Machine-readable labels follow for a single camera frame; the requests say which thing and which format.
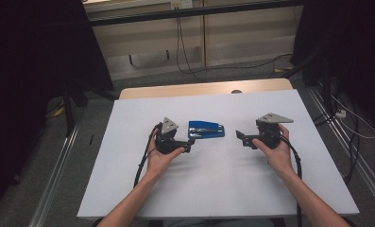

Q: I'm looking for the hand-held gripper black cable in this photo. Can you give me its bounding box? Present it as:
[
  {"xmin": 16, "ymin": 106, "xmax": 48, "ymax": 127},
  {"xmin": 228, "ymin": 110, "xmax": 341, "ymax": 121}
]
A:
[
  {"xmin": 279, "ymin": 133, "xmax": 304, "ymax": 227},
  {"xmin": 133, "ymin": 122, "xmax": 162, "ymax": 189}
]

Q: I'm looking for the black curtain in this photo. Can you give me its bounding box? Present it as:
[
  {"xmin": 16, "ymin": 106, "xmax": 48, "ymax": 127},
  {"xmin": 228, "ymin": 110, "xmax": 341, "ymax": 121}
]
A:
[
  {"xmin": 290, "ymin": 0, "xmax": 375, "ymax": 135},
  {"xmin": 0, "ymin": 0, "xmax": 115, "ymax": 218}
]

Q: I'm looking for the blue stapler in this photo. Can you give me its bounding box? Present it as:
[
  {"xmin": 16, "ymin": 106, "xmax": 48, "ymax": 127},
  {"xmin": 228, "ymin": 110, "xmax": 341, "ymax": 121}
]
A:
[{"xmin": 188, "ymin": 120, "xmax": 226, "ymax": 140}]

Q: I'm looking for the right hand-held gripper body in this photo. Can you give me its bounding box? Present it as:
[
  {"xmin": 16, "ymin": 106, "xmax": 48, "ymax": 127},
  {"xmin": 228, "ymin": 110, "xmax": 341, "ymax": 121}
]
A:
[{"xmin": 243, "ymin": 113, "xmax": 295, "ymax": 149}]

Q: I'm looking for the black metal stand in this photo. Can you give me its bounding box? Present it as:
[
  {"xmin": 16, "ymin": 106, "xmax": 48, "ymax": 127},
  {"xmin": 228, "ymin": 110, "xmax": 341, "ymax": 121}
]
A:
[
  {"xmin": 282, "ymin": 49, "xmax": 334, "ymax": 118},
  {"xmin": 61, "ymin": 79, "xmax": 117, "ymax": 138}
]

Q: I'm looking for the black cable bundle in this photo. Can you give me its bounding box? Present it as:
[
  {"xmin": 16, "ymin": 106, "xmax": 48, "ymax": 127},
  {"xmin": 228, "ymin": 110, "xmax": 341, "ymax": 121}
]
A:
[{"xmin": 312, "ymin": 91, "xmax": 361, "ymax": 185}]

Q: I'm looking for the beige wooden cabinet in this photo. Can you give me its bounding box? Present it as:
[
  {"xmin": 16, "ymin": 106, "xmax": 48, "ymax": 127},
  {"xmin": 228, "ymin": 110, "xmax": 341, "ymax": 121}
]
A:
[{"xmin": 82, "ymin": 0, "xmax": 304, "ymax": 81}]

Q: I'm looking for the white wall socket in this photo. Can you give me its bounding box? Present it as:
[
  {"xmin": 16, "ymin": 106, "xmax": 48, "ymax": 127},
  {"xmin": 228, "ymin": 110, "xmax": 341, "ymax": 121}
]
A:
[{"xmin": 170, "ymin": 0, "xmax": 195, "ymax": 10}]

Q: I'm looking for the left hand-held gripper black cable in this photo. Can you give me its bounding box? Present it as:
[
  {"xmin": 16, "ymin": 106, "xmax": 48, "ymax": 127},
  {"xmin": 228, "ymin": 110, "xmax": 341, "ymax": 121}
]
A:
[{"xmin": 133, "ymin": 122, "xmax": 162, "ymax": 189}]

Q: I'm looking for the black horizontal bar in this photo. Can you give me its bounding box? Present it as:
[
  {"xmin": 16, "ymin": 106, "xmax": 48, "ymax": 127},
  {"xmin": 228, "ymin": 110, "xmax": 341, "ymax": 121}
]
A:
[{"xmin": 89, "ymin": 0, "xmax": 304, "ymax": 27}]

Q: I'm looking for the aluminium floor rail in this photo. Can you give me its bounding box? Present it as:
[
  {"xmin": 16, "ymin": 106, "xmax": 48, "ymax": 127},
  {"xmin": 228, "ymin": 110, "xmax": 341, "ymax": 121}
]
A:
[
  {"xmin": 27, "ymin": 122, "xmax": 81, "ymax": 227},
  {"xmin": 307, "ymin": 86, "xmax": 375, "ymax": 207}
]

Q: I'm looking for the light wooden table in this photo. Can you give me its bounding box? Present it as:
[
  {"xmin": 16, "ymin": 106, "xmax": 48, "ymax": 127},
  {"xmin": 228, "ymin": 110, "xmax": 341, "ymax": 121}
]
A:
[{"xmin": 118, "ymin": 78, "xmax": 294, "ymax": 100}]

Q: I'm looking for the person's right hand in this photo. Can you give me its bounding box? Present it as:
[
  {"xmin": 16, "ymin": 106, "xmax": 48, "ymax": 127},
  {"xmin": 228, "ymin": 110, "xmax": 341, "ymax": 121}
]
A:
[{"xmin": 252, "ymin": 123, "xmax": 297, "ymax": 180}]

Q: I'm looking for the person's left hand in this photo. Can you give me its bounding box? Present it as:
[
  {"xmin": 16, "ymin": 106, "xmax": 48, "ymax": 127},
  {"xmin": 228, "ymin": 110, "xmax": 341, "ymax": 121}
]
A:
[{"xmin": 146, "ymin": 129, "xmax": 186, "ymax": 182}]

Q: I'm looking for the right hand-held gripper black cable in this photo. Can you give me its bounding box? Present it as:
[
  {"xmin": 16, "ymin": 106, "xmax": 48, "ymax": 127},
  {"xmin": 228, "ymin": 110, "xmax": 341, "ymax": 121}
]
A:
[{"xmin": 279, "ymin": 133, "xmax": 304, "ymax": 227}]

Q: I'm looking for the white cable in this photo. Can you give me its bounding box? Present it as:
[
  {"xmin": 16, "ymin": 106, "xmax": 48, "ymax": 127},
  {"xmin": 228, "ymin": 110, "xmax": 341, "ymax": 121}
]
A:
[{"xmin": 330, "ymin": 94, "xmax": 375, "ymax": 140}]

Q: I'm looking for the black hanging wall cable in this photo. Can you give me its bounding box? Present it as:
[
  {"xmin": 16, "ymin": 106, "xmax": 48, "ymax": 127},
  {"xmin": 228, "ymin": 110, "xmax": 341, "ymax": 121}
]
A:
[{"xmin": 175, "ymin": 17, "xmax": 205, "ymax": 82}]

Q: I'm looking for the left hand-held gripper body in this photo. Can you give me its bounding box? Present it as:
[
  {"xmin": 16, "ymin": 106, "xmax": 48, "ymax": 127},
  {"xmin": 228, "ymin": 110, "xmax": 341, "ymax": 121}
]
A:
[{"xmin": 155, "ymin": 116, "xmax": 189, "ymax": 155}]

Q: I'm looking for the black floor cable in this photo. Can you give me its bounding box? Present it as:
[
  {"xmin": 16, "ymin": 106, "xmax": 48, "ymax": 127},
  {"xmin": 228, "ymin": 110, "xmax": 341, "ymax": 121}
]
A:
[{"xmin": 188, "ymin": 52, "xmax": 294, "ymax": 79}]

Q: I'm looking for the white table sheet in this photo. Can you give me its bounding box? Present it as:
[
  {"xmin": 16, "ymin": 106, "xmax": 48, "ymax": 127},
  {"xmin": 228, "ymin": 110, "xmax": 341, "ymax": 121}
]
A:
[{"xmin": 77, "ymin": 89, "xmax": 360, "ymax": 219}]

